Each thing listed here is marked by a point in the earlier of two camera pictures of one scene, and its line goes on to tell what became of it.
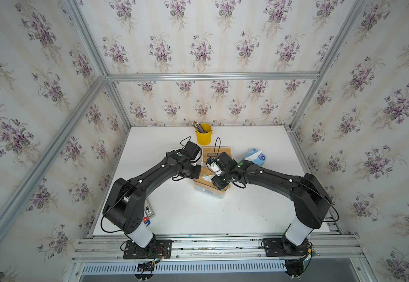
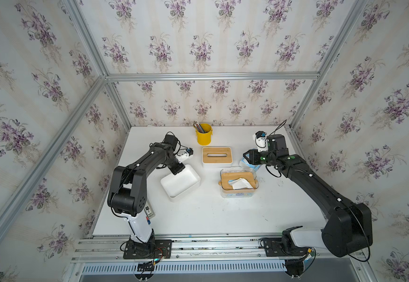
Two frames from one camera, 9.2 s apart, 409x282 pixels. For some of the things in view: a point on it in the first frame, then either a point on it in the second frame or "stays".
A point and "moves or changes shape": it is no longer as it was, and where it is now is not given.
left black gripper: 196,174 -> 178,168
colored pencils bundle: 198,127 stays
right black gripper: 218,184 -> 252,154
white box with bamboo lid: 207,152 stays
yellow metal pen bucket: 204,138 stays
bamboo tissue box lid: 204,171 moves or changes shape
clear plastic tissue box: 205,185 moves or changes shape
